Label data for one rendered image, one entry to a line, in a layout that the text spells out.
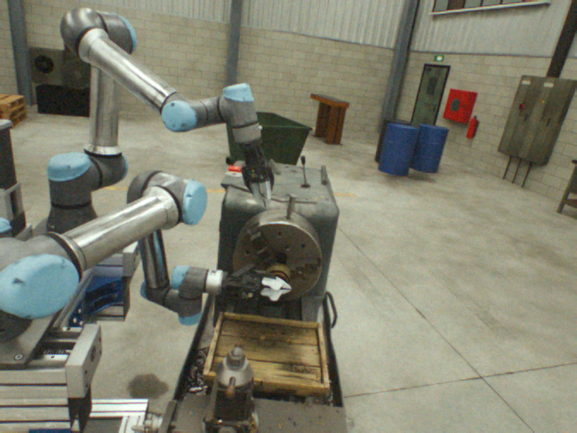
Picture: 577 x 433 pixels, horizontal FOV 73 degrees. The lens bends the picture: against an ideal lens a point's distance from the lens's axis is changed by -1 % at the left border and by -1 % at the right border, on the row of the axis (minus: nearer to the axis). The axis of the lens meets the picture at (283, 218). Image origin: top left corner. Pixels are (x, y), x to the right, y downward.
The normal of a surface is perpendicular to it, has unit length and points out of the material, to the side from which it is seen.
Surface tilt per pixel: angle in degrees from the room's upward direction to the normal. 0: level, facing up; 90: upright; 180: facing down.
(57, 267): 90
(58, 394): 90
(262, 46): 90
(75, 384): 90
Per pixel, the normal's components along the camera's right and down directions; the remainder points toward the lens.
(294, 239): -0.01, 0.37
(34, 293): 0.83, 0.31
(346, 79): 0.27, 0.40
